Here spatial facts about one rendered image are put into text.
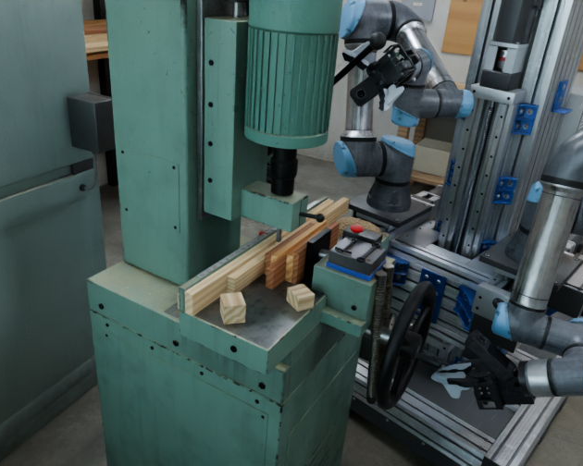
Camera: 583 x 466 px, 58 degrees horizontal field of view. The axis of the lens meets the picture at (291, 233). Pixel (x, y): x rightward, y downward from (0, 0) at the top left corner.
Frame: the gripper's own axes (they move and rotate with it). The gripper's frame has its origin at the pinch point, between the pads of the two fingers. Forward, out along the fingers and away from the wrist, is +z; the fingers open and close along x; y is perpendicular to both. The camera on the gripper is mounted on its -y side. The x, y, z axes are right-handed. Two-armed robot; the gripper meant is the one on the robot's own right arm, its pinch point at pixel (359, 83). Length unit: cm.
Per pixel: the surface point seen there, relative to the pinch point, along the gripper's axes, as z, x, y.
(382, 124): -307, -16, -136
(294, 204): 15.3, 13.1, -21.0
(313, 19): 18.0, -11.0, 7.5
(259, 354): 42, 33, -28
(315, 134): 15.0, 4.4, -7.3
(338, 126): -305, -39, -169
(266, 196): 16.0, 8.0, -25.4
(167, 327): 35, 19, -56
